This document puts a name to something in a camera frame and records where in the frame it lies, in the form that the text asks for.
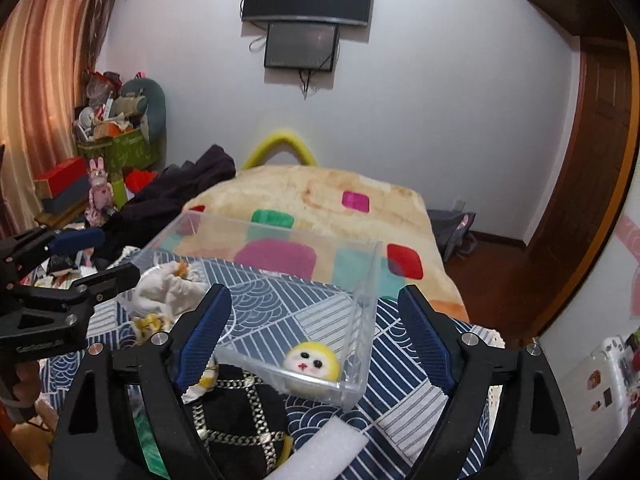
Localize floral white cloth bundle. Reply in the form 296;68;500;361
127;260;209;344

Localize black cloth with chain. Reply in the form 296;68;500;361
183;364;293;479

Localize clear plastic storage box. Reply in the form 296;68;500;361
130;211;382;410

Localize yellow round plush face toy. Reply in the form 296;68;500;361
282;341;341;389

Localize green knitted glove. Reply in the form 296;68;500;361
134;410;169;479

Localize white foam sponge block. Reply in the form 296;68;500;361
266;417;368;480

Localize red box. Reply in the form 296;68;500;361
34;156;87;200

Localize pink bunny figurine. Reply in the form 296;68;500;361
85;157;116;228

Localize dark clothes pile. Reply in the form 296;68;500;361
92;144;236;270

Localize blue white patterned tablecloth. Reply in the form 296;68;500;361
39;246;507;480

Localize green storage box with clutter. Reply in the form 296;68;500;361
77;129;160;174

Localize grey backpack on floor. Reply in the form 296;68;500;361
427;209;477;262

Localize beige blanket with coloured squares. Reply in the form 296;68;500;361
183;165;469;321

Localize grey green plush cushion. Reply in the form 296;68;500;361
119;77;166;143

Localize brown wooden door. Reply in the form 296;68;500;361
514;39;638;341

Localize white appliance with stickers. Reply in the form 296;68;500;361
559;333;639;479

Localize orange striped curtain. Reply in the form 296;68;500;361
1;0;115;236

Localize yellow curved headboard tube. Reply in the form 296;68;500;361
242;129;318;170

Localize small dark wall monitor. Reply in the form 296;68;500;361
264;22;338;73

